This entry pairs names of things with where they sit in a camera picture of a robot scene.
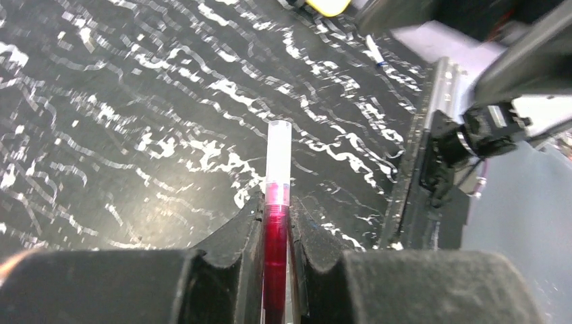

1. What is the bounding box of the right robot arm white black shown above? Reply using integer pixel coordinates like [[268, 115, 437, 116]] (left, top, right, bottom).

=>
[[356, 1, 571, 207]]

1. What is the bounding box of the red translucent pen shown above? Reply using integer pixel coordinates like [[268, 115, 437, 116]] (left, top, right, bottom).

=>
[[263, 182, 290, 324]]

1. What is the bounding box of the metal base rail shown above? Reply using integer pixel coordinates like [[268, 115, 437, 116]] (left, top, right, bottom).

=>
[[378, 57, 470, 250]]

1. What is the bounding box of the blue white marker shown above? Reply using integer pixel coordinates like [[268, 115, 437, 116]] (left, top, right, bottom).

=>
[[366, 34, 387, 68]]

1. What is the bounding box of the clear pen cap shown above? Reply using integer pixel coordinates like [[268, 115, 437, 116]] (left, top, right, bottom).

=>
[[266, 120, 292, 184]]

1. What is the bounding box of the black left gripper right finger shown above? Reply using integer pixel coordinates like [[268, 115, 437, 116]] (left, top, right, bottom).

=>
[[289, 198, 543, 323]]

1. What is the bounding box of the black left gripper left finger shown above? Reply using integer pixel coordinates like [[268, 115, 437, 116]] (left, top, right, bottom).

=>
[[1, 193, 264, 323]]

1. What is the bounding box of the yellow-framed whiteboard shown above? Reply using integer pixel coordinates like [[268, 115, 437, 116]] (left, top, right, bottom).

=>
[[305, 0, 351, 18]]

